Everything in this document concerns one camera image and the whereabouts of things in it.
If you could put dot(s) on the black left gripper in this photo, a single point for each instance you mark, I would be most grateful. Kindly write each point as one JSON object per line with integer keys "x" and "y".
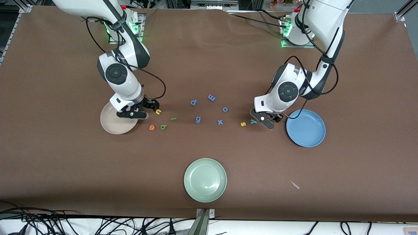
{"x": 278, "y": 117}

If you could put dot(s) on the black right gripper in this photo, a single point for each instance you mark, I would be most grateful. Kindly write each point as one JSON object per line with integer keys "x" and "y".
{"x": 147, "y": 103}

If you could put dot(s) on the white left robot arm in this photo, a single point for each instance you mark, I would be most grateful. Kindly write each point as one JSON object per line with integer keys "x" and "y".
{"x": 287, "y": 89}

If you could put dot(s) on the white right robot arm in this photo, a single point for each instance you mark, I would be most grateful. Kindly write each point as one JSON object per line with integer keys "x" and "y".
{"x": 120, "y": 78}

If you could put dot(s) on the blue round plate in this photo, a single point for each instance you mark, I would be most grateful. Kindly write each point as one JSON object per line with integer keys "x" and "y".
{"x": 305, "y": 128}

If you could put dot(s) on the beige round plate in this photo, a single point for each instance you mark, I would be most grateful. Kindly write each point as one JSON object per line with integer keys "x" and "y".
{"x": 112, "y": 125}

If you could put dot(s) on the blue foam letter m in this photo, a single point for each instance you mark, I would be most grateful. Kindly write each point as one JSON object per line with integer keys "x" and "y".
{"x": 211, "y": 97}

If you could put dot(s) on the small grey paper scrap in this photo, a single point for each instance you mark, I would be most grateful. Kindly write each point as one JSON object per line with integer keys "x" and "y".
{"x": 295, "y": 184}

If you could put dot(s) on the brown table cover sheet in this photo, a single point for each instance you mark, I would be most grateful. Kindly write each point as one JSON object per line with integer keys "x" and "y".
{"x": 209, "y": 65}

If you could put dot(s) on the pale green round plate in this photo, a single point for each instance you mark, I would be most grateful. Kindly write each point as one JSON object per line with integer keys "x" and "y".
{"x": 205, "y": 180}

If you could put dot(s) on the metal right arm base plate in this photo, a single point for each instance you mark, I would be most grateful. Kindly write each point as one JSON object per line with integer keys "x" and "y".
{"x": 142, "y": 29}

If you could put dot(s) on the aluminium frame profiles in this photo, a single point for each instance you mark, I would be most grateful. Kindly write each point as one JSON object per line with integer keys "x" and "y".
{"x": 209, "y": 4}

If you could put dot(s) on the metal table edge bracket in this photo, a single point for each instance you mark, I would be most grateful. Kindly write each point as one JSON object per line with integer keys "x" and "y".
{"x": 203, "y": 222}

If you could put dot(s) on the aluminium table side rail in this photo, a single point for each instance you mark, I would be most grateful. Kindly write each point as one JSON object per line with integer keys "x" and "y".
{"x": 26, "y": 8}

